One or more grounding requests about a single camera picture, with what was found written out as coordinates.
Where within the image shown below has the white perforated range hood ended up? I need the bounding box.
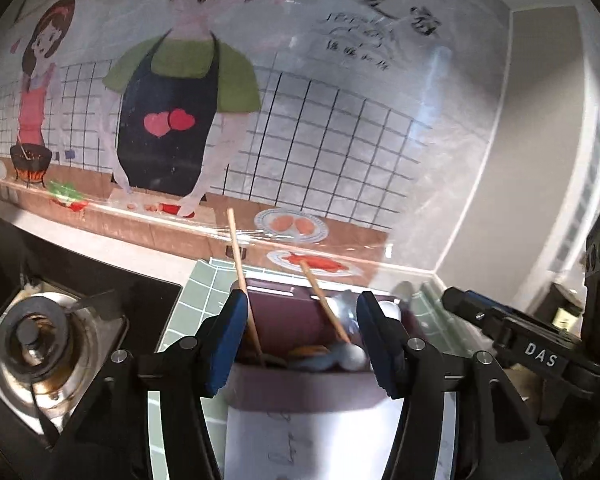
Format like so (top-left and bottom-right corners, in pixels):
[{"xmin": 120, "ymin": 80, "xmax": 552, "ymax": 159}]
[{"xmin": 555, "ymin": 105, "xmax": 600, "ymax": 281}]

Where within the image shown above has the gas stove burner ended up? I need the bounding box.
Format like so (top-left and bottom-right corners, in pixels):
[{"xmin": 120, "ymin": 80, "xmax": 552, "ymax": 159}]
[{"xmin": 0, "ymin": 209, "xmax": 184, "ymax": 457}]

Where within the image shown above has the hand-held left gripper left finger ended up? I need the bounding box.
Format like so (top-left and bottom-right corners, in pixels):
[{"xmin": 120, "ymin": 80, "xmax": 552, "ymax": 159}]
[{"xmin": 45, "ymin": 289, "xmax": 249, "ymax": 480}]

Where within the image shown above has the green and white printed mat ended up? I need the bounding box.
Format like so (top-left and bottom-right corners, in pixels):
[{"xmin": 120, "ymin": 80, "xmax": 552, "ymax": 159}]
[{"xmin": 146, "ymin": 257, "xmax": 462, "ymax": 480}]

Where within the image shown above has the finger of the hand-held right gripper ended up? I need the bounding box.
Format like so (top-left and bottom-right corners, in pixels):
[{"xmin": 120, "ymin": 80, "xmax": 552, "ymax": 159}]
[{"xmin": 440, "ymin": 285, "xmax": 514, "ymax": 334}]

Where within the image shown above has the cartoon kitchen wall poster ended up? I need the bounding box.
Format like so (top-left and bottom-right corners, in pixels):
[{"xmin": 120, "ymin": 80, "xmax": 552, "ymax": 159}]
[{"xmin": 0, "ymin": 0, "xmax": 512, "ymax": 282}]

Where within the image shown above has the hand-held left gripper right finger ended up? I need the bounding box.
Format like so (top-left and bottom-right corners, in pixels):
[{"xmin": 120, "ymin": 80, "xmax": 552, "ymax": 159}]
[{"xmin": 355, "ymin": 290, "xmax": 567, "ymax": 480}]

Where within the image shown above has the white ceramic spoon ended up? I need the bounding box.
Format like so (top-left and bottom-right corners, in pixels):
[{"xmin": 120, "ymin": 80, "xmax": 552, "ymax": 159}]
[{"xmin": 379, "ymin": 299, "xmax": 405, "ymax": 322}]

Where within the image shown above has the wooden spatula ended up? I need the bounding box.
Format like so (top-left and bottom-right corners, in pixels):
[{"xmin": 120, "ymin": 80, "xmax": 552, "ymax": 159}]
[{"xmin": 286, "ymin": 343, "xmax": 332, "ymax": 362}]

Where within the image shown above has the purple plastic utensil holder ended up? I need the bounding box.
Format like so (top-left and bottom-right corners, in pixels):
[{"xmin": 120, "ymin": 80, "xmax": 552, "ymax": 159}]
[{"xmin": 226, "ymin": 279, "xmax": 407, "ymax": 412}]

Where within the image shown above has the blue silicone spatula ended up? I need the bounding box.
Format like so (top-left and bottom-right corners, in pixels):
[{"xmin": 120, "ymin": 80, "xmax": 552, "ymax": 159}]
[{"xmin": 300, "ymin": 346, "xmax": 352, "ymax": 374}]

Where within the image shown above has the metal spoon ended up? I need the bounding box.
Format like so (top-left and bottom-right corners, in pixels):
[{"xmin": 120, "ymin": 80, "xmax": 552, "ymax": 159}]
[
  {"xmin": 330, "ymin": 292, "xmax": 361, "ymax": 341},
  {"xmin": 337, "ymin": 342, "xmax": 369, "ymax": 374}
]

